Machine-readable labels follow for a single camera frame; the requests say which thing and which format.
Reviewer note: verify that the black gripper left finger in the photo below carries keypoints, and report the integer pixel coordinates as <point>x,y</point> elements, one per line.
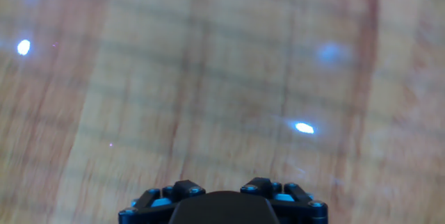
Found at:
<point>153,205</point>

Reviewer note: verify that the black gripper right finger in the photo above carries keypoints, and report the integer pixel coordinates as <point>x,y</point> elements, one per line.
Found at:
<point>299,205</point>

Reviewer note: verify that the glossy wood-grain mat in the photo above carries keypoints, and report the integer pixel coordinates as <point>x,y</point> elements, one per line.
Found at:
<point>222,78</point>

